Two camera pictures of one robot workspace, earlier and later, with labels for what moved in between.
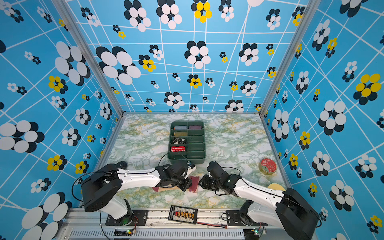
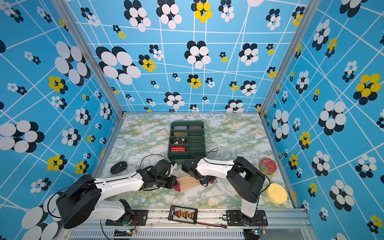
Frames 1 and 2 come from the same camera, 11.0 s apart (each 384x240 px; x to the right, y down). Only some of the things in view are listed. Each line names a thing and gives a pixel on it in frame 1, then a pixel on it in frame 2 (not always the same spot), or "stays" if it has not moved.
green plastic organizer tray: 187,142 stays
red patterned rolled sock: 178,148 stays
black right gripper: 205,182 -> 204,182
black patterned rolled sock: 178,141 stays
